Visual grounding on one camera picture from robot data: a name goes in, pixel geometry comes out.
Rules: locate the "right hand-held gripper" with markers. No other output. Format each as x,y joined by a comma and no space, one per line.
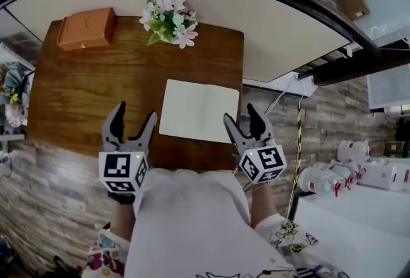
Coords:
262,161

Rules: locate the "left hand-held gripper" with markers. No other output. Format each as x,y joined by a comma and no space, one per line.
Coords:
117,164

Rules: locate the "cream white notebook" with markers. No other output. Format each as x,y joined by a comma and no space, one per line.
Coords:
198,110

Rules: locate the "person's left forearm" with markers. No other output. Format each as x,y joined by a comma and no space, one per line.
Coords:
123,222

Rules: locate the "person's right forearm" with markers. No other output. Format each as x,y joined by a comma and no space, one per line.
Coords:
264,206

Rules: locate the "black wristband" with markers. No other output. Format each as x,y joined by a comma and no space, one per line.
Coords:
121,198

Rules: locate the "clear plastic bag red label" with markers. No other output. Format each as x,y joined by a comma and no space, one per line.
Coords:
320,179
352,150

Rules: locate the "white cartoon print shirt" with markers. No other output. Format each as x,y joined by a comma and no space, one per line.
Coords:
192,222

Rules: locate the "orange leather box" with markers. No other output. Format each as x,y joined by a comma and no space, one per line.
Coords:
85,30

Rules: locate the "potted artificial pink flowers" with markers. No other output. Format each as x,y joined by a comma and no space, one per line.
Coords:
168,23

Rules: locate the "wrapped flower bouquet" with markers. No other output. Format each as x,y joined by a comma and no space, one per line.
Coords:
16,94

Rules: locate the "wooden table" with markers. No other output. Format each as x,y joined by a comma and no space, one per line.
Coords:
224,7

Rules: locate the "white box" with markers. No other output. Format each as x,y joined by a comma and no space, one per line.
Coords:
404,179
378,175

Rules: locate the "white board panel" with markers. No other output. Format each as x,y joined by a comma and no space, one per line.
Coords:
389,87

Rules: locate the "cardboard box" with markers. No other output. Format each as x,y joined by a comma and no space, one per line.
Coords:
354,3

